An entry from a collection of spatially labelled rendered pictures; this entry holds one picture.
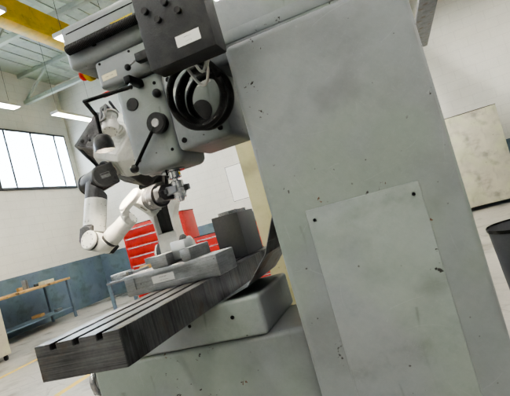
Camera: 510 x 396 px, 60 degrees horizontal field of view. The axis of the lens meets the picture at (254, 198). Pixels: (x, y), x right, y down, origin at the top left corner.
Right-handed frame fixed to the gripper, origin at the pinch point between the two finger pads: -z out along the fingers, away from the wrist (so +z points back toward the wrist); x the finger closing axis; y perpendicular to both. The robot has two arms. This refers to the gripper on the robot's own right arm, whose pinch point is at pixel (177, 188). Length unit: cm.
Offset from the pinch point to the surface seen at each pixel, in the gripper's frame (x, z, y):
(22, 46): 343, 858, -483
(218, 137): -0.1, -26.4, -10.9
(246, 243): 31.7, 5.9, 26.7
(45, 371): -63, -19, 37
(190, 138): -4.5, -18.6, -13.1
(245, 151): 145, 96, -30
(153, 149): -9.0, -4.2, -14.0
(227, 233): 27.8, 11.3, 20.9
